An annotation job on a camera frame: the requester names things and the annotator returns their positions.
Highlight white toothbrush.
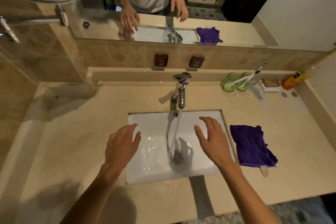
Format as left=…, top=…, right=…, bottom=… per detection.
left=243, top=61, right=268, bottom=85
left=225, top=70, right=263, bottom=88

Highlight person's right forearm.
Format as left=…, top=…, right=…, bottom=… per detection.
left=218, top=161, right=280, bottom=224

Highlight brown sign with red symbol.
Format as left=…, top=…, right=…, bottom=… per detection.
left=154, top=54, right=169, bottom=67

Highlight orange bottle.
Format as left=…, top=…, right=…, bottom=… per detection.
left=281, top=63, right=322, bottom=90

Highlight chrome faucet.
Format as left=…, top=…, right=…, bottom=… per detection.
left=170, top=71, right=192, bottom=111

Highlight long clear plastic packet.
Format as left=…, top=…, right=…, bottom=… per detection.
left=249, top=84, right=270, bottom=106

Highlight green glass cup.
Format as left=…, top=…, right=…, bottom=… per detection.
left=236, top=71, right=259, bottom=92
left=221, top=72, right=244, bottom=93

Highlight person's left hand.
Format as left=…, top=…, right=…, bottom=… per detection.
left=104, top=123, right=142, bottom=172

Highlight person's right hand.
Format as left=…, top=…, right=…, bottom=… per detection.
left=194, top=116, right=236, bottom=169

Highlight person's left forearm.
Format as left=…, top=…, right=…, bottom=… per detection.
left=59, top=162, right=124, bottom=224

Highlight purple cleaning cloth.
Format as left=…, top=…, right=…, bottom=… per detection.
left=230, top=124, right=278, bottom=168

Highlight brown sign with blue symbol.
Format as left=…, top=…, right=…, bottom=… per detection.
left=189, top=56, right=205, bottom=68

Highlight white soap dish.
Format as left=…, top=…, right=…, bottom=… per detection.
left=258, top=79, right=282, bottom=93

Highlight chrome sink drain stopper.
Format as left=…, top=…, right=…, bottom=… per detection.
left=171, top=150, right=184, bottom=165

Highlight large wall mirror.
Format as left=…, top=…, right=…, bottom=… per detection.
left=69, top=0, right=336, bottom=53

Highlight brown soap box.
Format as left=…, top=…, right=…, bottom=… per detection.
left=261, top=77, right=280, bottom=88

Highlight white rectangular sink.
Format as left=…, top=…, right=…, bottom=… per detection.
left=125, top=110, right=238, bottom=185

